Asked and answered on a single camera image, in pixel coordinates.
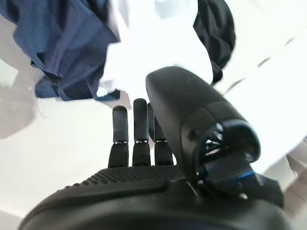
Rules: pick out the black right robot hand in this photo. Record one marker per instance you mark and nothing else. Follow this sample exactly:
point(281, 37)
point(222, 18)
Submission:
point(144, 203)

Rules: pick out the white garment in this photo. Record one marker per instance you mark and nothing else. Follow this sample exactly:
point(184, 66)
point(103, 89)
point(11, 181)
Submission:
point(156, 36)

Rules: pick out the blue garment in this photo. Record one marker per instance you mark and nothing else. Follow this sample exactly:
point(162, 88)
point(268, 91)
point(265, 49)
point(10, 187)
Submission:
point(60, 48)

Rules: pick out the black garment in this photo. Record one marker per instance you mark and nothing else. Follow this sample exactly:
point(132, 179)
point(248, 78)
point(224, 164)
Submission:
point(216, 31)

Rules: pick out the beige bed cover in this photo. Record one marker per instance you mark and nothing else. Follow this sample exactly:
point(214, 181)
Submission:
point(60, 143)

